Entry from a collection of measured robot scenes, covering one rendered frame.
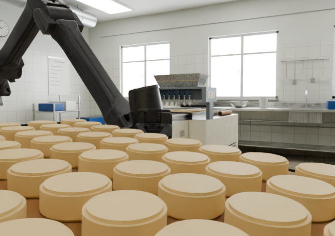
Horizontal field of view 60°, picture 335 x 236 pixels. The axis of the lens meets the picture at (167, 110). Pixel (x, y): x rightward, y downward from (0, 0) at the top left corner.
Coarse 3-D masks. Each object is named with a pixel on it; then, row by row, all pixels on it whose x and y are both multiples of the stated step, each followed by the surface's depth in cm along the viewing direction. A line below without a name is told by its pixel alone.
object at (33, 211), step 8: (0, 184) 25; (112, 184) 26; (264, 184) 28; (32, 200) 22; (32, 208) 21; (32, 216) 20; (40, 216) 20; (168, 216) 20; (64, 224) 19; (72, 224) 19; (80, 224) 19; (168, 224) 19; (312, 224) 20; (320, 224) 20; (80, 232) 18; (312, 232) 19; (320, 232) 19
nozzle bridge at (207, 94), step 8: (160, 88) 318; (168, 88) 313; (176, 88) 309; (184, 88) 304; (192, 88) 300; (200, 88) 296; (208, 88) 299; (216, 88) 321; (176, 96) 318; (192, 96) 309; (200, 96) 305; (208, 96) 299; (216, 96) 322; (208, 104) 303; (208, 112) 304
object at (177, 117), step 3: (180, 114) 294; (183, 114) 294; (186, 114) 301; (189, 114) 307; (174, 117) 277; (177, 117) 282; (180, 117) 288; (183, 117) 294; (186, 117) 301; (189, 117) 308; (174, 120) 277; (177, 120) 283
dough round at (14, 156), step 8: (0, 152) 29; (8, 152) 29; (16, 152) 29; (24, 152) 29; (32, 152) 29; (40, 152) 29; (0, 160) 26; (8, 160) 26; (16, 160) 27; (24, 160) 27; (0, 168) 26; (8, 168) 26; (0, 176) 26
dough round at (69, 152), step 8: (56, 144) 34; (64, 144) 34; (72, 144) 34; (80, 144) 34; (88, 144) 34; (56, 152) 31; (64, 152) 31; (72, 152) 31; (80, 152) 31; (64, 160) 31; (72, 160) 31; (72, 168) 31
